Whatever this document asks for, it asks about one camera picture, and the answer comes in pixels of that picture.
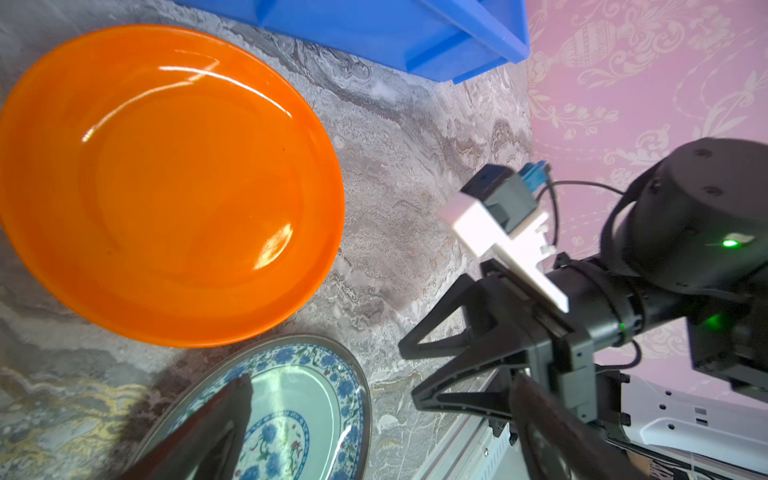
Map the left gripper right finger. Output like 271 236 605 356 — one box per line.
510 374 646 480

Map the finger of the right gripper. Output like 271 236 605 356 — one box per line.
412 335 536 420
397 272 499 361

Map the blue patterned ceramic plate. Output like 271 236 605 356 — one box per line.
131 335 371 479

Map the orange plastic plate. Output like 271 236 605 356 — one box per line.
1 25 345 348

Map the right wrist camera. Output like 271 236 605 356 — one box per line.
438 161 569 313

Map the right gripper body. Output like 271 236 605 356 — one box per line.
479 257 643 421

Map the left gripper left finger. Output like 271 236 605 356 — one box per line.
121 374 253 479

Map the blue plastic bin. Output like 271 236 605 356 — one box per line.
186 0 530 84

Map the aluminium mounting rail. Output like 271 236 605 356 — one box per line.
413 371 541 480

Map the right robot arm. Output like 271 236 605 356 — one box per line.
399 138 767 479

